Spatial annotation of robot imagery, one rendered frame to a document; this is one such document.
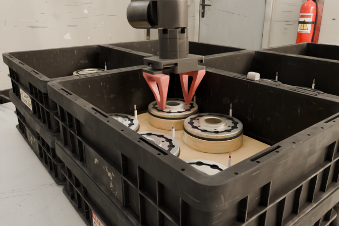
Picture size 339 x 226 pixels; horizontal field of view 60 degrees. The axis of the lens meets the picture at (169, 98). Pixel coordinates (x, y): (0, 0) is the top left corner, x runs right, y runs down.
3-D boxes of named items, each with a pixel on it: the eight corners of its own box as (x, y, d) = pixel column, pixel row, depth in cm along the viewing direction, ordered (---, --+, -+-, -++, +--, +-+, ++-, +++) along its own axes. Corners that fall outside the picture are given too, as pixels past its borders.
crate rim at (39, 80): (176, 71, 69) (176, 61, 68) (45, 94, 51) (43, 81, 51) (101, 51, 99) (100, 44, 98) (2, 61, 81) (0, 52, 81)
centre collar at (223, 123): (232, 123, 51) (233, 120, 50) (216, 131, 47) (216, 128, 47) (210, 116, 54) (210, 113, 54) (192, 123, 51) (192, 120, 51)
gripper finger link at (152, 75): (143, 107, 59) (140, 61, 56) (172, 101, 62) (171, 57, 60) (161, 116, 53) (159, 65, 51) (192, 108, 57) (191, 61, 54)
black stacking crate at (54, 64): (174, 109, 72) (175, 63, 69) (53, 143, 55) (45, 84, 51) (103, 78, 102) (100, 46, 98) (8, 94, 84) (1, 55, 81)
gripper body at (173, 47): (143, 67, 57) (140, 28, 54) (185, 61, 62) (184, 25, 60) (160, 72, 51) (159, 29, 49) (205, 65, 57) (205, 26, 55)
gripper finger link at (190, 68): (158, 104, 61) (156, 59, 58) (186, 98, 64) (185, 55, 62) (177, 112, 55) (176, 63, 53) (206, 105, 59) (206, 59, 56)
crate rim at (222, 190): (364, 122, 39) (368, 106, 39) (209, 219, 22) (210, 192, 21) (176, 71, 69) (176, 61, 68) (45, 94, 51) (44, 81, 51)
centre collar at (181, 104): (189, 107, 59) (190, 104, 58) (169, 112, 56) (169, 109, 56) (176, 101, 62) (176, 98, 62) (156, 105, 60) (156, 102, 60)
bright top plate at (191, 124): (253, 125, 51) (253, 122, 51) (219, 145, 44) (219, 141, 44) (207, 111, 58) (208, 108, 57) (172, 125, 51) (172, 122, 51)
